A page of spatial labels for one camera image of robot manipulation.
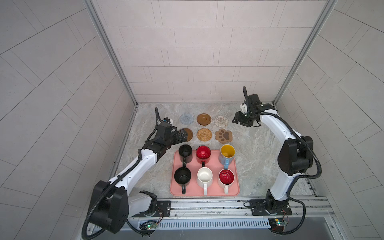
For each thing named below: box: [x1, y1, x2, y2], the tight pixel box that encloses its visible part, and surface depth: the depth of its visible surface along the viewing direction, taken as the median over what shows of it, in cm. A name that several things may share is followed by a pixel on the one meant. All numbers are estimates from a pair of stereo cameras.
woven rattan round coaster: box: [197, 128, 212, 142], surface depth 101 cm
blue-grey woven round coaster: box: [179, 113, 194, 125], surface depth 110 cm
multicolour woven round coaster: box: [214, 116, 229, 128], surface depth 107 cm
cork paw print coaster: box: [214, 128, 233, 144], surface depth 100 cm
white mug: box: [196, 166, 213, 196], surface depth 76 cm
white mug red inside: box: [218, 168, 235, 195], surface depth 77 cm
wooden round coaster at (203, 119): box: [196, 113, 212, 126], surface depth 107 cm
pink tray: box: [170, 149, 240, 196], surface depth 83 cm
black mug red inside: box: [195, 145, 212, 168], surface depth 85 cm
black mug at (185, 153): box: [178, 144, 193, 168], surface depth 84 cm
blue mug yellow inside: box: [219, 144, 236, 169], surface depth 82 cm
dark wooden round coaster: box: [184, 128, 193, 142], surface depth 101 cm
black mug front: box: [174, 166, 192, 195], surface depth 76 cm
